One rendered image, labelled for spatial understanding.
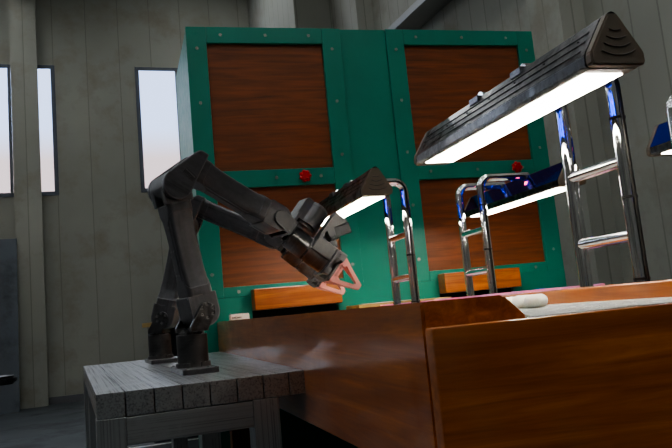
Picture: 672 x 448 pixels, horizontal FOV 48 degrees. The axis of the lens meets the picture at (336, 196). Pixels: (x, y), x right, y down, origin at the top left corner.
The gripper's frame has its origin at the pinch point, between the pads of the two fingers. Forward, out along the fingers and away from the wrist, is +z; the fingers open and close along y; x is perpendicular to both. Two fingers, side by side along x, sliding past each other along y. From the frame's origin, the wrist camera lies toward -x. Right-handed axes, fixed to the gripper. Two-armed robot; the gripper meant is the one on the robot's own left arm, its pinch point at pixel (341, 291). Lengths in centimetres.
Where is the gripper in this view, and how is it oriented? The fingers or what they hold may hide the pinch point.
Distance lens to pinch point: 214.7
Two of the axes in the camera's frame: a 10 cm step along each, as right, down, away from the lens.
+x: -5.6, 7.7, -2.9
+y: -2.7, 1.7, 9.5
